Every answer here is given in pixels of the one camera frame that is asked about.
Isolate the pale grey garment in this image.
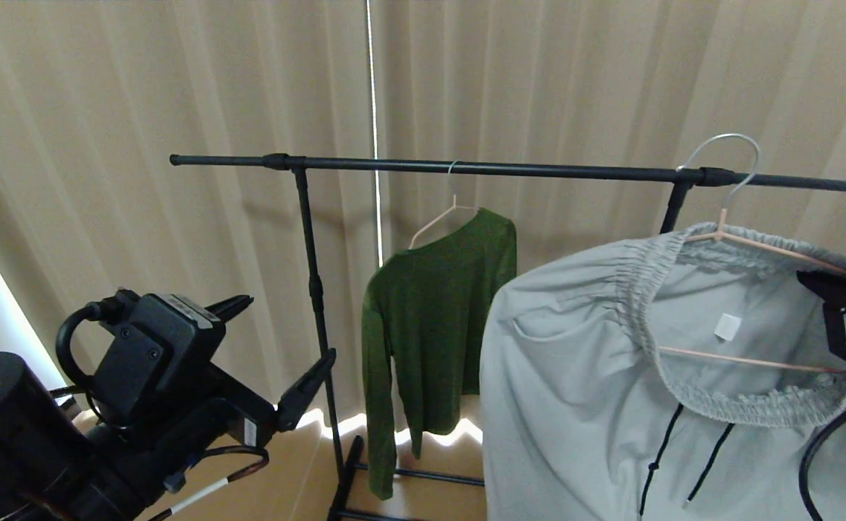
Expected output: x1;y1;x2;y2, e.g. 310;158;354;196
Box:
479;223;846;521

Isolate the green printed shirt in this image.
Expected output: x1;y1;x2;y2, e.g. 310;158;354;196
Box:
361;208;519;501

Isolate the pink clothes hanger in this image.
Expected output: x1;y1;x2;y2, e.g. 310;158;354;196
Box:
656;133;846;375
408;161;481;250

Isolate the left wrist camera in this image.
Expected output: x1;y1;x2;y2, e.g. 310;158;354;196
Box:
55;289;227;428

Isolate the black clothes rack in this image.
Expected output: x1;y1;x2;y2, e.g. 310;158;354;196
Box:
169;152;846;521

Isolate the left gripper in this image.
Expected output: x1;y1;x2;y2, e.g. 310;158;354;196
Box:
101;295;338;507

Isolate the black cable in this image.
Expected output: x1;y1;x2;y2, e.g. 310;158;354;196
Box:
799;380;846;521

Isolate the beige curtain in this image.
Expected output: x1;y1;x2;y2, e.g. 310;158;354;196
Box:
0;0;846;435

